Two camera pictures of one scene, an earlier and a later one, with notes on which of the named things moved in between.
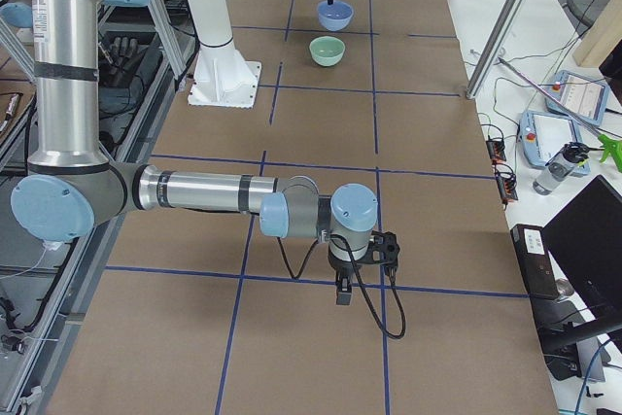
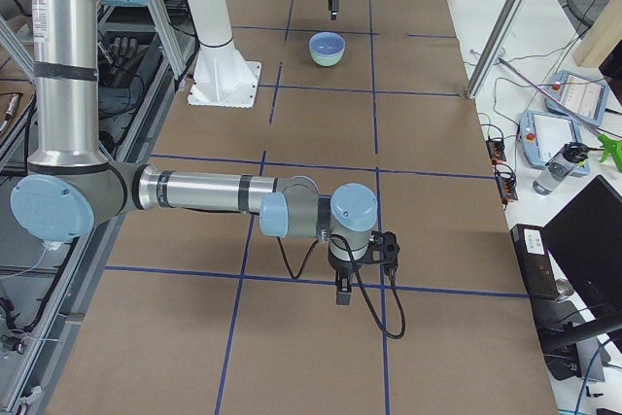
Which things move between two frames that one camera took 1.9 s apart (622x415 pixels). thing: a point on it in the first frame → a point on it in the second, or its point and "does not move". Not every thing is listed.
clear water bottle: x=560 y=167 does not move
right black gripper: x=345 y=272 does not move
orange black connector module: x=496 y=148 does not move
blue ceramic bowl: x=335 y=17 → x=327 y=46
